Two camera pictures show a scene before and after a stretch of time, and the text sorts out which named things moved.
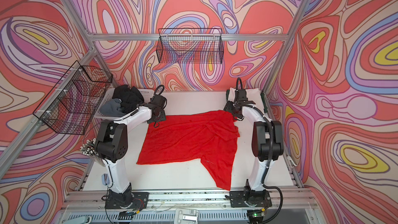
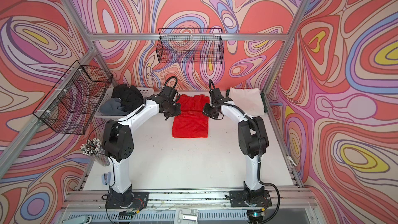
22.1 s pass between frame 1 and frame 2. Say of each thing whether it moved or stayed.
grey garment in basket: stayed
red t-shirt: moved
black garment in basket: stayed
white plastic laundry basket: stayed
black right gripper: moved
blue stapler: stayed
